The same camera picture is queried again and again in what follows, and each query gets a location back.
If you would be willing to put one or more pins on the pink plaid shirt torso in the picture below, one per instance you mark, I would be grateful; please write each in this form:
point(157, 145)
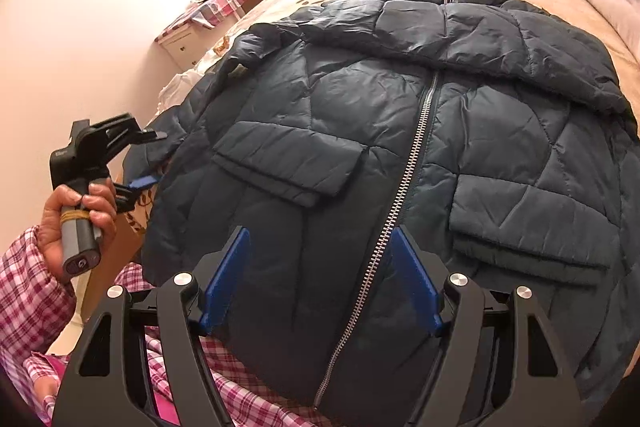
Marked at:
point(249, 402)

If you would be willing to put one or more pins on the white cloth on bed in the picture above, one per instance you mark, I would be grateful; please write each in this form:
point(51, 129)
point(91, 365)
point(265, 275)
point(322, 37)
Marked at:
point(176, 90)

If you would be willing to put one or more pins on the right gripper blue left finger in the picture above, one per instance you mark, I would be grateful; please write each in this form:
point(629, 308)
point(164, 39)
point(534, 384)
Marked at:
point(218, 275)

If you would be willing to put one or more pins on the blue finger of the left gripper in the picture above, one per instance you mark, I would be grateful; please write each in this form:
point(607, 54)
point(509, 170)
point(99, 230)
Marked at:
point(143, 183)

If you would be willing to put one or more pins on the dark navy quilted puffer jacket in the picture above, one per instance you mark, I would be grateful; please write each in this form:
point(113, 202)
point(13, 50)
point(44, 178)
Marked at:
point(495, 133)

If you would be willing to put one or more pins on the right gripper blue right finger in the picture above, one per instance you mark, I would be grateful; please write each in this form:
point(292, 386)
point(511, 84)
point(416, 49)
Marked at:
point(423, 276)

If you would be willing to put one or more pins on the person's left hand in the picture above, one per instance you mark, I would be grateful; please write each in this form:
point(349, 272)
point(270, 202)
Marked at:
point(99, 201)

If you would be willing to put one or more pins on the left forearm plaid sleeve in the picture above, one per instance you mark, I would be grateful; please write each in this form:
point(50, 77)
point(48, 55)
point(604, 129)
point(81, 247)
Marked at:
point(35, 305)

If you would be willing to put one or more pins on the white bedside drawer cabinet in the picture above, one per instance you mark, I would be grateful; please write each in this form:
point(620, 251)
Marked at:
point(187, 42)

